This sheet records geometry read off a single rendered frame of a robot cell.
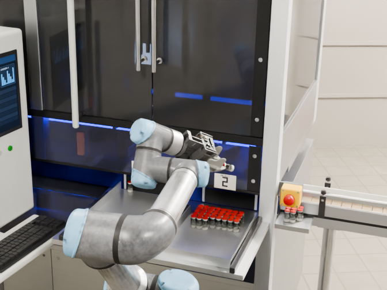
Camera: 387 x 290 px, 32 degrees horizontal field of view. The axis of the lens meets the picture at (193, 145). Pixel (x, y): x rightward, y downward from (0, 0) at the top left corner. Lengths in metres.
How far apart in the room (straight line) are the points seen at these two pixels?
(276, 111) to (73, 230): 1.06
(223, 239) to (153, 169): 0.61
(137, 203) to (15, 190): 0.49
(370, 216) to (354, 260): 1.59
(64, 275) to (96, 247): 1.49
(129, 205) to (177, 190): 0.95
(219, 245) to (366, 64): 3.68
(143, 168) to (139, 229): 0.39
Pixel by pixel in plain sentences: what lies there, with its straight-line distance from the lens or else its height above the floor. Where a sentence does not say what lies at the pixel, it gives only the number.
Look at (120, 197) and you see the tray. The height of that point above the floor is 0.88.
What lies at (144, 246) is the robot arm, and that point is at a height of 1.29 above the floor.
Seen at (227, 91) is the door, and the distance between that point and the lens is 2.41.
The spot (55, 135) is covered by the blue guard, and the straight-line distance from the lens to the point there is 2.75.
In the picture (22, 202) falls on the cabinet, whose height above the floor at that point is 0.86.
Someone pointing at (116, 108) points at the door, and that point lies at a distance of 2.59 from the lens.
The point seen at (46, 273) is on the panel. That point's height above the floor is 0.45.
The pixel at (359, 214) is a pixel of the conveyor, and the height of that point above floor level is 0.92.
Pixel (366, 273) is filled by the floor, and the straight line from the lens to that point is 4.06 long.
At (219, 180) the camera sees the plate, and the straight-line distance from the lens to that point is 2.53.
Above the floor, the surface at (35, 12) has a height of 1.60.
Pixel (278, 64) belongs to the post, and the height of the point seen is 1.49.
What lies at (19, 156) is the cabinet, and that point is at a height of 1.06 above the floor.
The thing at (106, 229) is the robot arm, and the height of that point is 1.32.
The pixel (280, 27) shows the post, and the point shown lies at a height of 1.62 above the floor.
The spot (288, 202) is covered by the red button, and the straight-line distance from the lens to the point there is 2.45.
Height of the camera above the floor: 2.03
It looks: 21 degrees down
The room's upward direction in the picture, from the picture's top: 1 degrees clockwise
